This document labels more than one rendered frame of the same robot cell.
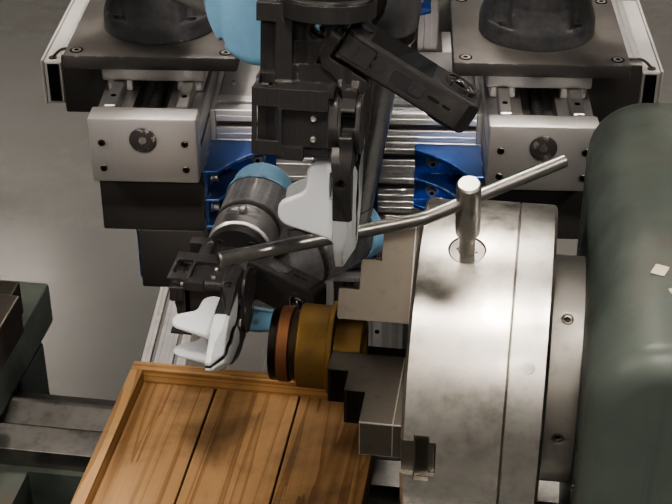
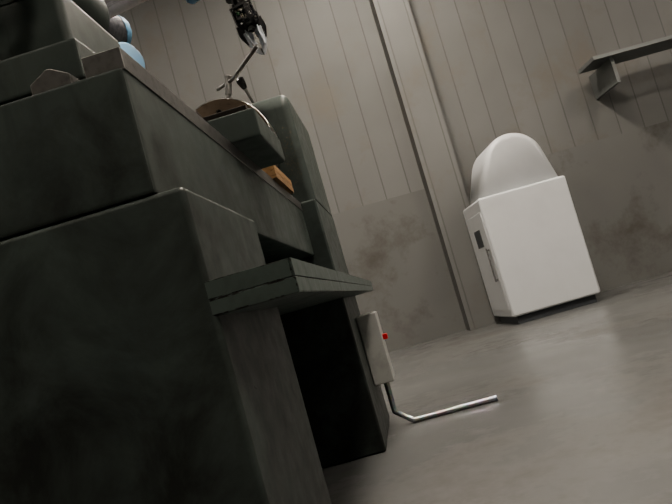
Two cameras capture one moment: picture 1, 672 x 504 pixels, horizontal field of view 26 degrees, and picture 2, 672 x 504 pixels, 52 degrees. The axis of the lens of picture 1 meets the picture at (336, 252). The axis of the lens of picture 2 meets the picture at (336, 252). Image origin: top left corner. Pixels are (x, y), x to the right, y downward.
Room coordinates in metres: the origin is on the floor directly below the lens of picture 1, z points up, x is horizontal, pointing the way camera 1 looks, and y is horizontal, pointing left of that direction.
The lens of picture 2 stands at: (1.07, 2.10, 0.49)
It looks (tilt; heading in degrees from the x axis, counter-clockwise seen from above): 4 degrees up; 266
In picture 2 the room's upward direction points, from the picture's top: 16 degrees counter-clockwise
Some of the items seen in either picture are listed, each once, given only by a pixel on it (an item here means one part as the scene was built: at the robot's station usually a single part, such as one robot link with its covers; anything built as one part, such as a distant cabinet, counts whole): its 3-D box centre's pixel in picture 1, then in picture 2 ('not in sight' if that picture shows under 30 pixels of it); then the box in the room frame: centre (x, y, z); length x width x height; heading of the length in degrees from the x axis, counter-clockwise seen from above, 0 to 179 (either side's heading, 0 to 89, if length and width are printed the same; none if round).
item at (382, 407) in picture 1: (381, 409); not in sight; (1.08, -0.04, 1.08); 0.12 x 0.11 x 0.05; 172
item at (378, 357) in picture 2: not in sight; (426, 358); (0.66, -0.52, 0.22); 0.42 x 0.18 x 0.44; 172
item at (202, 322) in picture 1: (200, 325); not in sight; (1.20, 0.14, 1.09); 0.09 x 0.06 x 0.03; 172
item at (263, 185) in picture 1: (255, 210); not in sight; (1.46, 0.09, 1.07); 0.11 x 0.08 x 0.09; 172
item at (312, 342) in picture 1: (319, 346); not in sight; (1.18, 0.02, 1.08); 0.09 x 0.09 x 0.09; 82
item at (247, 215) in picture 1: (242, 240); not in sight; (1.38, 0.10, 1.08); 0.08 x 0.05 x 0.08; 82
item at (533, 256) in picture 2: not in sight; (518, 227); (-0.81, -3.40, 0.72); 0.73 x 0.64 x 1.44; 177
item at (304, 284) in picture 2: not in sight; (249, 317); (1.21, 0.22, 0.53); 2.10 x 0.60 x 0.02; 82
